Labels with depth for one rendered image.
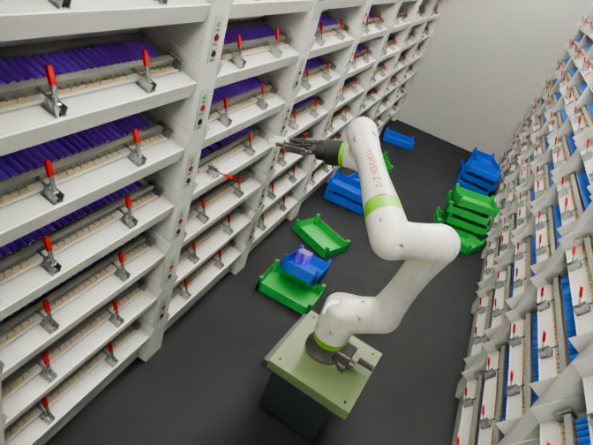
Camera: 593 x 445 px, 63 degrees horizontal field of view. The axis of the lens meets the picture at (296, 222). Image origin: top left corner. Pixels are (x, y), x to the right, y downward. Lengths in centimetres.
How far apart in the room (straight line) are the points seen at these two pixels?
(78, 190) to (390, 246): 81
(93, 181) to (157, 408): 100
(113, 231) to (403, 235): 80
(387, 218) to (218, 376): 103
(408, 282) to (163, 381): 101
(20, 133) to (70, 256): 42
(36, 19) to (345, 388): 139
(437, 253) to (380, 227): 19
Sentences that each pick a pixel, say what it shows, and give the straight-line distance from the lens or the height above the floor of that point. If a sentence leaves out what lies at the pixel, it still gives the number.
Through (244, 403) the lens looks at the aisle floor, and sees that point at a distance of 201.
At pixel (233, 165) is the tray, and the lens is 185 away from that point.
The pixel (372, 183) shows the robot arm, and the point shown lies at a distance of 148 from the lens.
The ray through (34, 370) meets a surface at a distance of 158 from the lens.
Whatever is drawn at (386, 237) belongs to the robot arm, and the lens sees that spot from 136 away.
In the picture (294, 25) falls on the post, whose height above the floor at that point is 124.
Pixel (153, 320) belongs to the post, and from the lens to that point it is 188.
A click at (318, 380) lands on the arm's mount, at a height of 32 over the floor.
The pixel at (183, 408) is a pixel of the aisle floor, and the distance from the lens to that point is 196.
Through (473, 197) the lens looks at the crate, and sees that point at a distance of 381.
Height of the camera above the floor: 161
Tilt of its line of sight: 32 degrees down
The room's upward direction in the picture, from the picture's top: 20 degrees clockwise
